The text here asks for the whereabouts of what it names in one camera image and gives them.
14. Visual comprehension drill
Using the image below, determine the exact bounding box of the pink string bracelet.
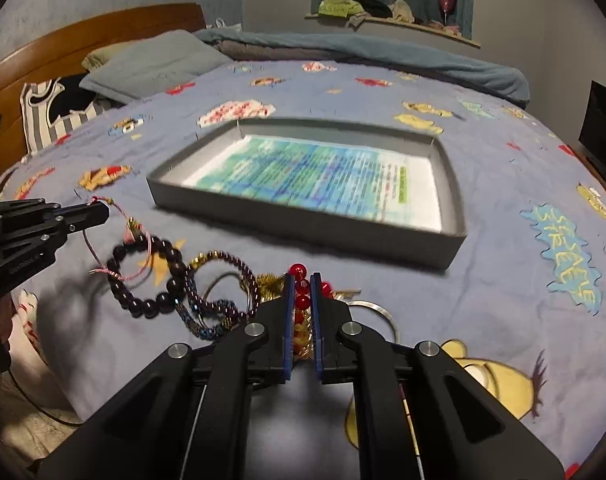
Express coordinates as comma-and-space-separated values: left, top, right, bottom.
82, 195, 155, 282

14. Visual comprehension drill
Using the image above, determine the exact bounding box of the dark blue bead bracelet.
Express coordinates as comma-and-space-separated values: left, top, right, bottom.
175, 278, 247, 342

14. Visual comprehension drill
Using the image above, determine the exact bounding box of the large black bead bracelet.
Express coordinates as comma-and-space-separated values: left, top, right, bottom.
106, 235, 189, 320

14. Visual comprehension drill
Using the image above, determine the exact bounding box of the silver bangle ring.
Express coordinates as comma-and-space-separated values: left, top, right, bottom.
344, 299, 401, 344

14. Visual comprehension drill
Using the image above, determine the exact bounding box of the red bead gold bracelet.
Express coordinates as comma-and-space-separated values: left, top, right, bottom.
287, 262, 336, 361

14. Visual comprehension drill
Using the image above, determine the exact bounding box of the striped cartoon pillow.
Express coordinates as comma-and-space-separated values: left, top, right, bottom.
19, 73, 119, 155

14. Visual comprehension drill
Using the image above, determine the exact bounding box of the grey-blue pillow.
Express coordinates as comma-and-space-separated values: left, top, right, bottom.
80, 30, 231, 104

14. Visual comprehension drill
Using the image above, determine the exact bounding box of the yellowish pillow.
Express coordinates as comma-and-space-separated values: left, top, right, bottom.
81, 41, 133, 72

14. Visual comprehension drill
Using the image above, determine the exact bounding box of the wooden headboard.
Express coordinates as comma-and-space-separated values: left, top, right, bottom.
0, 3, 205, 176

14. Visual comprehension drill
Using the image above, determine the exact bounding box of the blue cartoon bed sheet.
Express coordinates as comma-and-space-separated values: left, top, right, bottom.
0, 61, 606, 478

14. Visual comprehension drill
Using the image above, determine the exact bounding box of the grey shallow cardboard tray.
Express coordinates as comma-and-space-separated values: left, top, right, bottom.
147, 118, 467, 271

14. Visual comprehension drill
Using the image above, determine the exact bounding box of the teal rolled blanket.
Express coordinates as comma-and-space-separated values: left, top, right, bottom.
195, 28, 531, 108

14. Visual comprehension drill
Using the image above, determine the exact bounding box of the printed colourful paper sheet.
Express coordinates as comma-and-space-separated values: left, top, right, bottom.
183, 136, 443, 232

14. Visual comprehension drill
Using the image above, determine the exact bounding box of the green cloth on sill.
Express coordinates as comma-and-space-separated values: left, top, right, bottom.
317, 0, 365, 18

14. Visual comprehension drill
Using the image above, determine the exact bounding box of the wooden window sill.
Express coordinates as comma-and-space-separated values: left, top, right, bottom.
305, 12, 482, 50

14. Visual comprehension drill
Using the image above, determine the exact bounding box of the black tv monitor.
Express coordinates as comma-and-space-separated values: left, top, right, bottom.
578, 80, 606, 172

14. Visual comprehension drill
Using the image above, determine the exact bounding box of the black clothing on sill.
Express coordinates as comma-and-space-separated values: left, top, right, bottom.
357, 0, 393, 18

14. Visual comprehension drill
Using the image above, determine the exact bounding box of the beige cloth on sill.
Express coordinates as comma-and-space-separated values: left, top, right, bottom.
389, 0, 415, 24

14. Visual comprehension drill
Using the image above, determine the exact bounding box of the garnet small bead bracelet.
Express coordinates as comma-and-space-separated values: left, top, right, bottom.
186, 250, 262, 321

